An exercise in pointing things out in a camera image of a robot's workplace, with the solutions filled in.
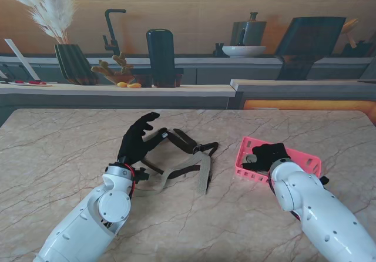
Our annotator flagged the plate with red slices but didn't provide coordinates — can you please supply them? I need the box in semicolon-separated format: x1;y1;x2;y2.
8;79;53;87

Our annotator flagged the red black left arm cable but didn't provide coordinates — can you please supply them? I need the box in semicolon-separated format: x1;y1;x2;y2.
125;163;138;200

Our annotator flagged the white ceramic bowl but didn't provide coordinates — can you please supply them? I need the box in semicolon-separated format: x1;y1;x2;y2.
221;45;267;58

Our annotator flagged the grey lidded jar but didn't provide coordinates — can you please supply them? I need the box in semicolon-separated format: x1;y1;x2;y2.
230;11;268;47

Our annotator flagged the dark utensil holder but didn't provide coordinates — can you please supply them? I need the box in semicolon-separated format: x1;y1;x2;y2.
342;40;374;58

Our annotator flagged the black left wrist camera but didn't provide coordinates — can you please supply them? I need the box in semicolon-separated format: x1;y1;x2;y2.
133;167;149;184

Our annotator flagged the dark angled range hood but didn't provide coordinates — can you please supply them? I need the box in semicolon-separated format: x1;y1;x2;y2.
274;16;347;81

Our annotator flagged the red black arm cable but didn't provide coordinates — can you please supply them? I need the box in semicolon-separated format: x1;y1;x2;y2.
125;163;138;200
267;172;303;222

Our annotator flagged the dark brown woven belt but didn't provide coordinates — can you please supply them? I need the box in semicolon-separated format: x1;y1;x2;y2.
140;129;220;181

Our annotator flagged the grey kitchen counter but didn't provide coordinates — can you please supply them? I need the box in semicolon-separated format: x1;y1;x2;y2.
0;52;376;119

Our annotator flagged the yellow brown cactus plant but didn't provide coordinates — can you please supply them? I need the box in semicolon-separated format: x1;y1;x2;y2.
90;52;136;85

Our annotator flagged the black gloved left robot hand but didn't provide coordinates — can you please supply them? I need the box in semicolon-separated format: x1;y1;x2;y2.
117;112;169;166

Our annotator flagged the black kitchen faucet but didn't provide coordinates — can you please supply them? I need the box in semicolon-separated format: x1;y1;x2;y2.
102;8;127;56

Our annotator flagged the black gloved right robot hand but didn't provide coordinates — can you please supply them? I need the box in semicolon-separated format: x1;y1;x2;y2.
241;143;292;173

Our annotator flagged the dark blue rounded container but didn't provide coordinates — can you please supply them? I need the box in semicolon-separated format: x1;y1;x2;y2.
146;28;176;83

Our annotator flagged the small black holder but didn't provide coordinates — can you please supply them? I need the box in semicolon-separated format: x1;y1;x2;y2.
213;42;229;58

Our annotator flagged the dark ribbed vase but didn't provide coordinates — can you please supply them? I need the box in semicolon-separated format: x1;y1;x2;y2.
54;43;100;86

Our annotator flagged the pink plastic storage basket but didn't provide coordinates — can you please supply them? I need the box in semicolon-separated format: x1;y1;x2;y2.
234;136;323;186

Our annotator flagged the white leaning board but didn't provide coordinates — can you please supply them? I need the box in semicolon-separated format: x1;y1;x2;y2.
4;38;41;81

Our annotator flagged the yellow kitchen utensil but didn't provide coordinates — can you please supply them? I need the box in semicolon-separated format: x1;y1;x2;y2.
340;17;360;48

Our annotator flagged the white pampas grass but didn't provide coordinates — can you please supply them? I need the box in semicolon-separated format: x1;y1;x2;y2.
0;0;76;45

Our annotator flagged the red black right arm cable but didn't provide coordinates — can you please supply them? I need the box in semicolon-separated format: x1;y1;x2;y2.
267;172;303;222

